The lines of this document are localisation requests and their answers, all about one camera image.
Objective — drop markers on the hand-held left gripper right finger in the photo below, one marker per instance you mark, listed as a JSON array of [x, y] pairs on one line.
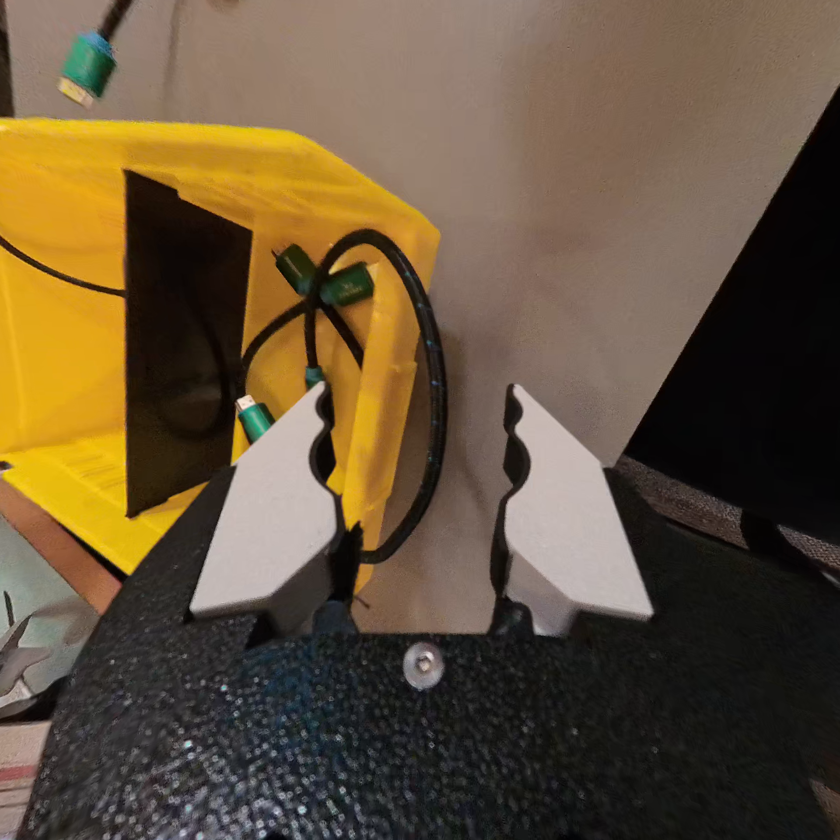
[[577, 538]]

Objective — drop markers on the black divider panel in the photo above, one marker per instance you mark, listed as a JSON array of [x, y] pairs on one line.
[[184, 328]]

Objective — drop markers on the yellow bin with black divider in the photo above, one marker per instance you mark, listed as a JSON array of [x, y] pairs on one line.
[[65, 341]]

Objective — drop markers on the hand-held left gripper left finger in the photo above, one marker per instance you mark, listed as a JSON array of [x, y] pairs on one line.
[[269, 531]]

